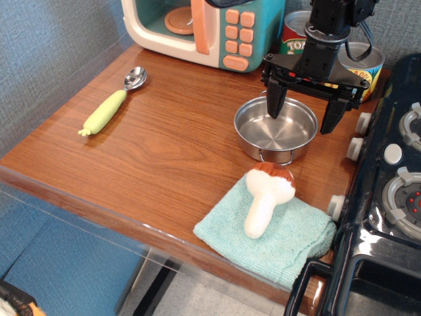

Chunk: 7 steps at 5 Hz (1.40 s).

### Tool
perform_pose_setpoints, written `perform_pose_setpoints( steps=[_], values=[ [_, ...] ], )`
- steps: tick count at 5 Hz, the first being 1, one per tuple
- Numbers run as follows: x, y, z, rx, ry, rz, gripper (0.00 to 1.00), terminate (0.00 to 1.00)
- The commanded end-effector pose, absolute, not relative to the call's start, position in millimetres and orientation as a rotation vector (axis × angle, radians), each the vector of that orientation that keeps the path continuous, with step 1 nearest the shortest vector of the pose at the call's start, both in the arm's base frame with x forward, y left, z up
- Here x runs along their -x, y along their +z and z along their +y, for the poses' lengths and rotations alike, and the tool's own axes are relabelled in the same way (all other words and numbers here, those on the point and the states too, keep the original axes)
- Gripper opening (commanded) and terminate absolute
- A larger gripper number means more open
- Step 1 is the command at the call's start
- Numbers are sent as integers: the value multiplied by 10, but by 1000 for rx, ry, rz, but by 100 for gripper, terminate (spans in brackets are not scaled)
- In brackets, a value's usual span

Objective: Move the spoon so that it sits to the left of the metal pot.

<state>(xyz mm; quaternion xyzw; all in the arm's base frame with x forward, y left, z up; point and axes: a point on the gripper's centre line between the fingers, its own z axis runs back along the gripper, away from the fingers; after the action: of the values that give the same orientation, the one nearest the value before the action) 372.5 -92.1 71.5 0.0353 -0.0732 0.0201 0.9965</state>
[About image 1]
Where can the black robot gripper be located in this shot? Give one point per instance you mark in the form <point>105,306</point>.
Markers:
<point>306,72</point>

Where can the green handled metal spoon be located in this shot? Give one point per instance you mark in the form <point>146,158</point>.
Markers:
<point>103,114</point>

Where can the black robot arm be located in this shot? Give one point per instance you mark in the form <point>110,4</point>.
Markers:
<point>335,17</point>

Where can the round metal pot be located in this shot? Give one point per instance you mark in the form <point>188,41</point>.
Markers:
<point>281,140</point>

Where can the tomato sauce can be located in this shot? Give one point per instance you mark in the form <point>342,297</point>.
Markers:
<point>293,37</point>

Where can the pineapple slices can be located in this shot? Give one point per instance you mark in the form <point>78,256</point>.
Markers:
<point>368,69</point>

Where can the teal toy microwave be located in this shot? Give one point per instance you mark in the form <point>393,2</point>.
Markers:
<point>234,38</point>

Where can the plush white mushroom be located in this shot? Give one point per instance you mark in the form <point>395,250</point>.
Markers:
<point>270,185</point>

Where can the light teal cloth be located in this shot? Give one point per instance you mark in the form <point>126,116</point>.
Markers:
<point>296,233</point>

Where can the orange plate in microwave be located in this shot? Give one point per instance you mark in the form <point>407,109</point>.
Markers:
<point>179,21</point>

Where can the black toy stove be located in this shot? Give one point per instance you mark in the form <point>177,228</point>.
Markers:
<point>375,269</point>

